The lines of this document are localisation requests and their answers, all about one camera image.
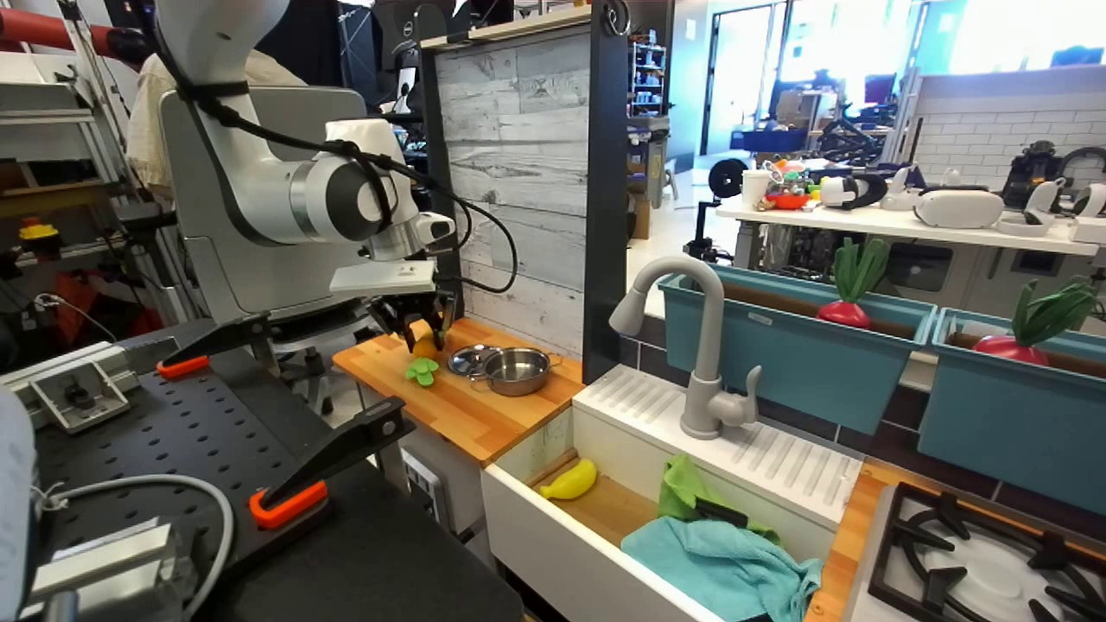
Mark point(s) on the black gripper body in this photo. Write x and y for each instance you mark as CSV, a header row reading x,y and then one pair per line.
x,y
408,310

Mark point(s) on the orange carrot plush toy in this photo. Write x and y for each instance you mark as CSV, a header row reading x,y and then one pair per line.
x,y
424,370

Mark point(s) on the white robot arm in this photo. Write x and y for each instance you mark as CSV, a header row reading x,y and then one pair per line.
x,y
265,195

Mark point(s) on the silver pot lid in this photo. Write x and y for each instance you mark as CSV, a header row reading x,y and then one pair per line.
x,y
469,359

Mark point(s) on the silver pot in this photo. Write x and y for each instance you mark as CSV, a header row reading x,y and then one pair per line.
x,y
518,370

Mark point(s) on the yellow banana toy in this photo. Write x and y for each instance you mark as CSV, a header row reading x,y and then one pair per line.
x,y
570,483

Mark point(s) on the red radish plush toy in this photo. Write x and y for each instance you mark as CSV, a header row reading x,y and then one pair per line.
x,y
858,278
1040,315

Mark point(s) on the wooden countertop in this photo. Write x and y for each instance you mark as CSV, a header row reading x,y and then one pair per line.
x,y
460,408

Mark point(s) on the white sink with drainboard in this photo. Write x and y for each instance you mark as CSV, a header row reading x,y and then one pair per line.
x,y
554,555

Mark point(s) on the black perforated table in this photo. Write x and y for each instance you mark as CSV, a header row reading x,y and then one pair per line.
x,y
175,437

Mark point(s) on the gray faucet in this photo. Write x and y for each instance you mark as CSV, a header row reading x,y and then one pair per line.
x,y
705,347

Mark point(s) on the green cloth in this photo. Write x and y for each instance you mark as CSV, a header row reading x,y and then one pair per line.
x,y
683,487

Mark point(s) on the silver metal plate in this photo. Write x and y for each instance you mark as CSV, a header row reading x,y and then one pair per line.
x,y
77,399

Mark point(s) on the black sponge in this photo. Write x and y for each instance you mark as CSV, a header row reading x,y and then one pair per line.
x,y
719,514

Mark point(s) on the teal planter box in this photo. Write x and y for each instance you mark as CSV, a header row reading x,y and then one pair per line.
x,y
782,356
1014,426

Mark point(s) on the white cup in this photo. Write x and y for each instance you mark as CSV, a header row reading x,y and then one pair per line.
x,y
756,189

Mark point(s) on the teal cloth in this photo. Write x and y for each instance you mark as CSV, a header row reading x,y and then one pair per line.
x,y
719,566

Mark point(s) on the red bowl with toys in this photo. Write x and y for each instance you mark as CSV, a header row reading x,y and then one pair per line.
x,y
787,195

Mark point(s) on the white shelf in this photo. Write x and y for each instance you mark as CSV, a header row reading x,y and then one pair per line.
x,y
900,225

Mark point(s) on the black stove grate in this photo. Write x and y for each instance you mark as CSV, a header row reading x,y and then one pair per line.
x,y
978,566

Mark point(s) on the whitewashed backsplash panel black frame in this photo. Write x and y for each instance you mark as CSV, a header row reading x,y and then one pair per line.
x,y
539,175

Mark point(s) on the silver metal bracket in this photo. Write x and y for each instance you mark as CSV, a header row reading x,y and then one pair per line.
x,y
104,566

